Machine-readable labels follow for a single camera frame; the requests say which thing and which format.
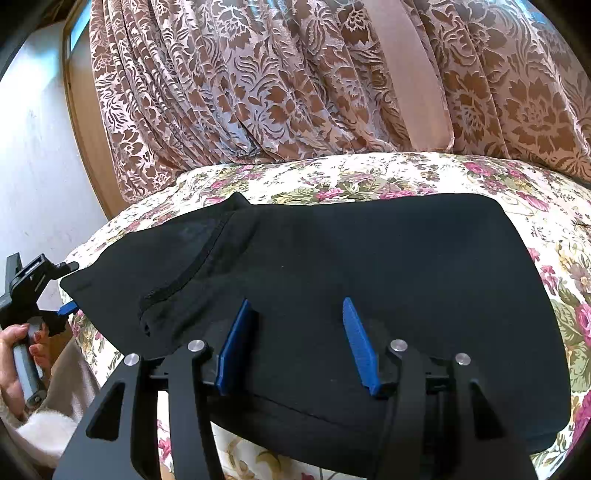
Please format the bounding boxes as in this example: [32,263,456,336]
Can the black pants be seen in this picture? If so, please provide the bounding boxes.
[57,193,570,479]

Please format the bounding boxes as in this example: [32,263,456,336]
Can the beige left sleeve forearm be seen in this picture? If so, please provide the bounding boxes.
[1,339,99,469]

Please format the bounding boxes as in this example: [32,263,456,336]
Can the person's left hand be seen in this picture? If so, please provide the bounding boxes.
[0,323,51,420]

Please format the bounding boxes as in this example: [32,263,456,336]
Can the floral bed sheet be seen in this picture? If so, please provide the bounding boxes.
[70,153,590,479]

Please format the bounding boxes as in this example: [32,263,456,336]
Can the brown floral curtain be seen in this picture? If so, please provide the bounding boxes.
[89,1,590,203]

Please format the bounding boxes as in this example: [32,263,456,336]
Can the wooden door frame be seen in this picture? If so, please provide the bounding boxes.
[61,1,127,219]

